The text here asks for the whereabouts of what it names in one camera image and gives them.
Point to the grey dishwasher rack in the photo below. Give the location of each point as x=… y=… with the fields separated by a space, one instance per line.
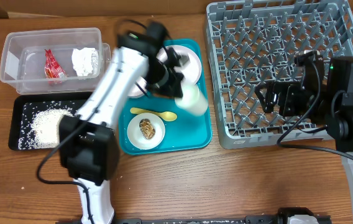
x=254 y=42

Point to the teal serving tray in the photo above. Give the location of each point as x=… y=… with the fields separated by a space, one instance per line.
x=186 y=132

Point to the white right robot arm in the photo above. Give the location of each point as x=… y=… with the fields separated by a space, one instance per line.
x=324 y=97

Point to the large white plate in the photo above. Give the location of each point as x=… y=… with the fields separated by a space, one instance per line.
x=191 y=67

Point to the red snack wrapper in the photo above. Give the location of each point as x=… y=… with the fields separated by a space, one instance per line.
x=53 y=71

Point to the brown food scraps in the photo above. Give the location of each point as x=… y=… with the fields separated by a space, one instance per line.
x=147 y=129

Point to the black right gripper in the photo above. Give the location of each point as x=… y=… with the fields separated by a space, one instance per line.
x=286 y=91

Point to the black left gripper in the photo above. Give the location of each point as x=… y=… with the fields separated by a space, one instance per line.
x=173 y=83

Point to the small white bowl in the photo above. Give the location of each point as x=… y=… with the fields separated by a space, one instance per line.
x=135 y=136

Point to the pink bowl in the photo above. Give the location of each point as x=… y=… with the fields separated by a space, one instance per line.
x=138 y=89

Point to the white cup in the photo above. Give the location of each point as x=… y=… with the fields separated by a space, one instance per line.
x=193 y=100

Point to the rice grains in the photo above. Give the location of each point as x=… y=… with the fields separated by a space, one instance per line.
x=40 y=121

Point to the yellow plastic spoon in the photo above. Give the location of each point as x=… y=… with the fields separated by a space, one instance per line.
x=166 y=115

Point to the white tissue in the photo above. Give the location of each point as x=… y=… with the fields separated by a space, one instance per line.
x=85 y=61

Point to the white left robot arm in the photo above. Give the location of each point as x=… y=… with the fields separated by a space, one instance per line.
x=88 y=147

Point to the clear plastic waste bin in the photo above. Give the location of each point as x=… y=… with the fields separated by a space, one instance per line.
x=23 y=60

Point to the black tray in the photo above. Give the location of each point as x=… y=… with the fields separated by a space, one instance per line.
x=18 y=124

